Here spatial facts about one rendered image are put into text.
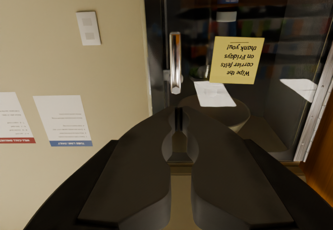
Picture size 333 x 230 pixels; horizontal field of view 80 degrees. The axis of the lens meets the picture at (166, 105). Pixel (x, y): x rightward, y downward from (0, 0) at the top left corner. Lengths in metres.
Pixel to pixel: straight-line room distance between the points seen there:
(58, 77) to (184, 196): 0.70
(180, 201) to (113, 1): 0.65
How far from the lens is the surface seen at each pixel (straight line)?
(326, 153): 0.55
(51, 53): 0.92
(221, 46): 0.34
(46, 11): 0.89
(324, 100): 0.45
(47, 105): 1.03
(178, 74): 0.29
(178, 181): 0.45
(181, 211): 0.46
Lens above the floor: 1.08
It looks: 27 degrees up
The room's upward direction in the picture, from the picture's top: 178 degrees clockwise
